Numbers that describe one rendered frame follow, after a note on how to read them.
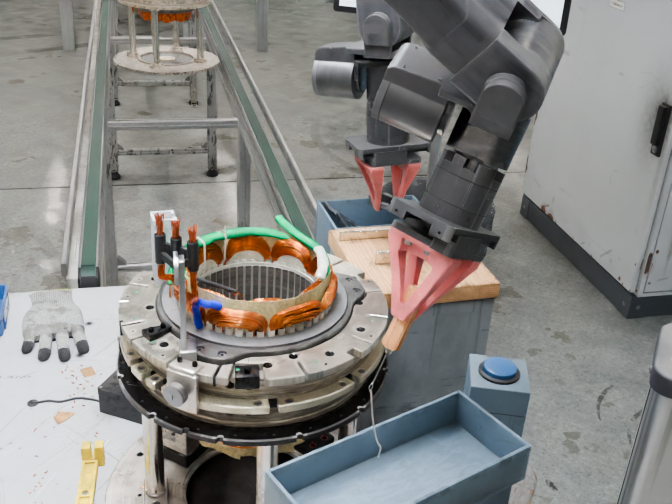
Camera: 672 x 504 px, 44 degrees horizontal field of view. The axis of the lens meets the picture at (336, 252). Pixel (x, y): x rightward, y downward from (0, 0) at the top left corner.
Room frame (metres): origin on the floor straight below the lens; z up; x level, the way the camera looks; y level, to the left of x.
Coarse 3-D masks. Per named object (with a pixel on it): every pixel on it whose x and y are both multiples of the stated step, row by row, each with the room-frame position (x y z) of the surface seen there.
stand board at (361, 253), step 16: (336, 240) 1.10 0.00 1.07; (352, 240) 1.10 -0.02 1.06; (368, 240) 1.10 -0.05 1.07; (384, 240) 1.11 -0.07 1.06; (336, 256) 1.09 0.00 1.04; (352, 256) 1.05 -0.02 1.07; (368, 256) 1.05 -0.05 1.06; (368, 272) 1.00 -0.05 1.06; (384, 272) 1.01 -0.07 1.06; (480, 272) 1.03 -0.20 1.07; (384, 288) 0.96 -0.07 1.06; (464, 288) 0.98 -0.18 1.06; (480, 288) 0.99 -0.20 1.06; (496, 288) 1.00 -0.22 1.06
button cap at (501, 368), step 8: (488, 360) 0.84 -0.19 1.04; (496, 360) 0.84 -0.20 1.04; (504, 360) 0.84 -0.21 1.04; (488, 368) 0.82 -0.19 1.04; (496, 368) 0.82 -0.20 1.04; (504, 368) 0.82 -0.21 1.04; (512, 368) 0.83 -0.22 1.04; (496, 376) 0.81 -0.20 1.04; (504, 376) 0.81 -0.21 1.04; (512, 376) 0.82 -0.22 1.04
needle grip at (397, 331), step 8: (408, 288) 0.64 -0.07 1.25; (416, 288) 0.64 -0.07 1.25; (408, 296) 0.64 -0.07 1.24; (416, 312) 0.63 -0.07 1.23; (392, 320) 0.64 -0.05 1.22; (400, 320) 0.63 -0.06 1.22; (408, 320) 0.63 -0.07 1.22; (392, 328) 0.63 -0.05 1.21; (400, 328) 0.63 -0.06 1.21; (408, 328) 0.63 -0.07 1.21; (384, 336) 0.63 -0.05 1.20; (392, 336) 0.62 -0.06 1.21; (400, 336) 0.62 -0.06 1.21; (384, 344) 0.63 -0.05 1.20; (392, 344) 0.62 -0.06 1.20; (400, 344) 0.63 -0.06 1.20
